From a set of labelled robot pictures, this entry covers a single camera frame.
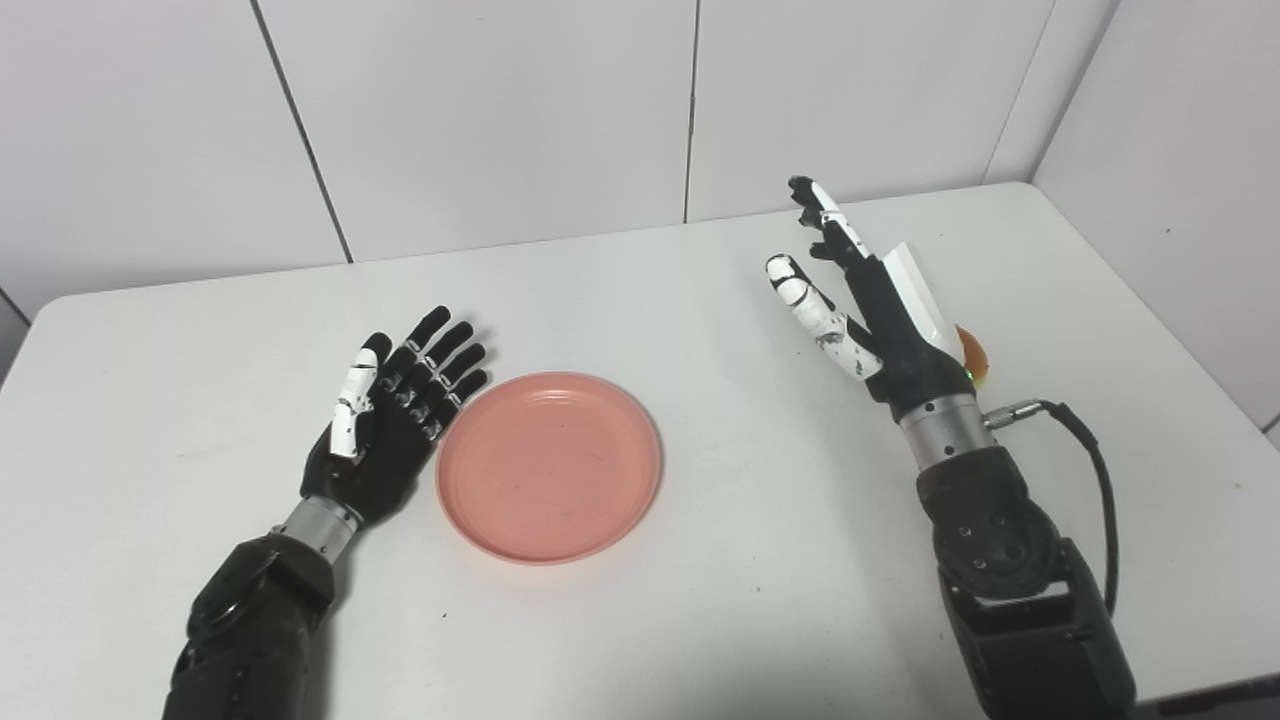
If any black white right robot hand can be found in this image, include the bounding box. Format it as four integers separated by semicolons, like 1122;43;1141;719
765;176;977;422

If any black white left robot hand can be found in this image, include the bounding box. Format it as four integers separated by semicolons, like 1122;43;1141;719
300;305;491;529

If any toy hamburger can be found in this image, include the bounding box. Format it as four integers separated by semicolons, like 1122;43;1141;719
955;323;993;387

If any pink round plate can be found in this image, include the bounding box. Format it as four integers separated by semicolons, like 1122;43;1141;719
434;372;664;567

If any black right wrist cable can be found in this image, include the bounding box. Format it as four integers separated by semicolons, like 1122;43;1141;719
983;399;1121;616

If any black table frame bar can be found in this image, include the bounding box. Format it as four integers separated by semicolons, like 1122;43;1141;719
1133;677;1280;719

